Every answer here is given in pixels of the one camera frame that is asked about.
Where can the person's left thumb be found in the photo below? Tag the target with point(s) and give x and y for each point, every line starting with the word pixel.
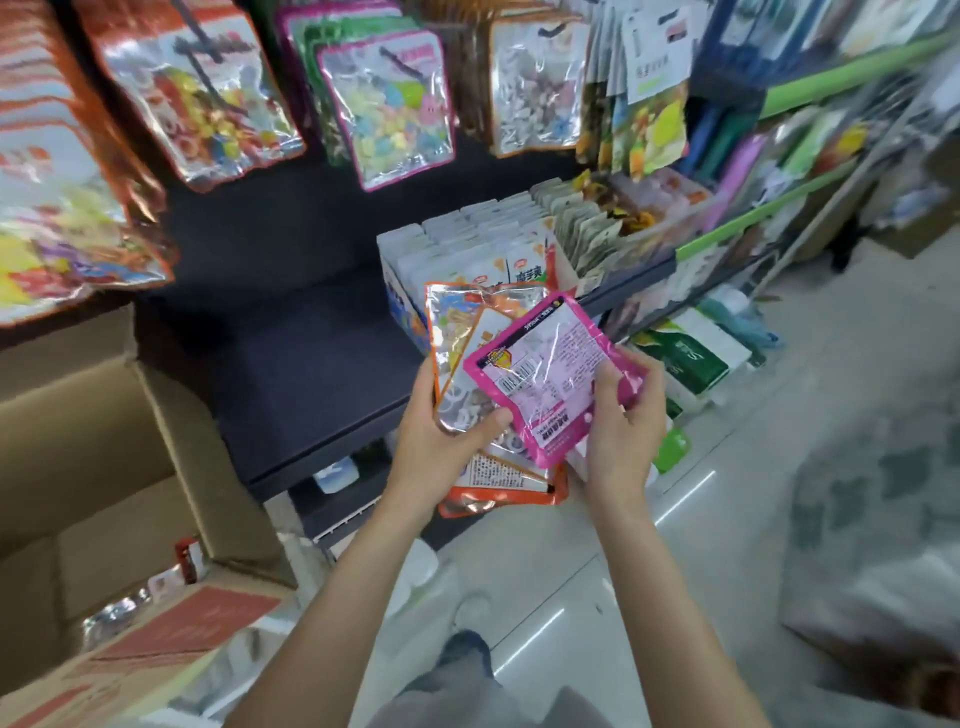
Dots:
pixel 484 427

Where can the green-edged store shelf rack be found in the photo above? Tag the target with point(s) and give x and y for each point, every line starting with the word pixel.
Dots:
pixel 810 142

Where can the hanging fruit print packet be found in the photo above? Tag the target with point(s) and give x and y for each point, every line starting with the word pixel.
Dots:
pixel 652 120

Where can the person's right hand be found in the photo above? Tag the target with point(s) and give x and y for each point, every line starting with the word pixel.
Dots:
pixel 622 450

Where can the orange snack packet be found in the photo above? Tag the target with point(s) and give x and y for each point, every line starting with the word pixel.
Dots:
pixel 457 330

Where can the hanging green-edged candy packet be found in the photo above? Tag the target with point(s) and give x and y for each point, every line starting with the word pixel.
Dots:
pixel 322 34

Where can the silver packets in carton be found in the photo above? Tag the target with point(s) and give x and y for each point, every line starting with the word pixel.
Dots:
pixel 127 607

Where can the white plastic container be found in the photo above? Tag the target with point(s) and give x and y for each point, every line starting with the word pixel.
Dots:
pixel 336 475

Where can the grey patterned cloth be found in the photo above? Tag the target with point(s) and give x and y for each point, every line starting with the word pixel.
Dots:
pixel 877 540

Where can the display box of white packets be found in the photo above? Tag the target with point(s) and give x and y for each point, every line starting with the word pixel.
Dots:
pixel 465 247

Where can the black store shelf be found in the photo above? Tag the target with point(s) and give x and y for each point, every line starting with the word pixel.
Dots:
pixel 300 360

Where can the green white package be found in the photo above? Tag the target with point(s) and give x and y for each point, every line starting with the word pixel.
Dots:
pixel 694 352

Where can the person's left forearm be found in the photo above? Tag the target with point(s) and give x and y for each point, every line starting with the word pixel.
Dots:
pixel 337 630

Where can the pink snack packet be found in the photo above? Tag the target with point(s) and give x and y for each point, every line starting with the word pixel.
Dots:
pixel 544 375

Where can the person's right thumb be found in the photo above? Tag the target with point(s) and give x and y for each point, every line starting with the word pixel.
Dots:
pixel 607 394

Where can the person's left hand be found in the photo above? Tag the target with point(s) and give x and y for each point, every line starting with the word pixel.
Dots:
pixel 427 457

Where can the hanging orange-edged white sweets packet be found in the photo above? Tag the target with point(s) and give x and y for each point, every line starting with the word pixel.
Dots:
pixel 536 82

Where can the brown cardboard box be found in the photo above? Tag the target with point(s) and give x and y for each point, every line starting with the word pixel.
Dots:
pixel 97 465

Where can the hanging orange-edged candy packet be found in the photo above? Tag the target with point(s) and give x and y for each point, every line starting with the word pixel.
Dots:
pixel 199 90

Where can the hanging pink-edged candy packet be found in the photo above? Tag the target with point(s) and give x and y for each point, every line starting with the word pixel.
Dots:
pixel 390 109

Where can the person's right forearm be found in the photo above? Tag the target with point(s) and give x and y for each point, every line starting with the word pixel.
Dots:
pixel 667 622

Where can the row of beige packets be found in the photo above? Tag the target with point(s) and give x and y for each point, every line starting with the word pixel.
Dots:
pixel 622 217

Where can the bunch of large orange packets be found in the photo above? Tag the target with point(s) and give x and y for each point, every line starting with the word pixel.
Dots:
pixel 52 195

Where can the person's grey trousers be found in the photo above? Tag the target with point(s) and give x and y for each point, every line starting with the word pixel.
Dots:
pixel 465 690

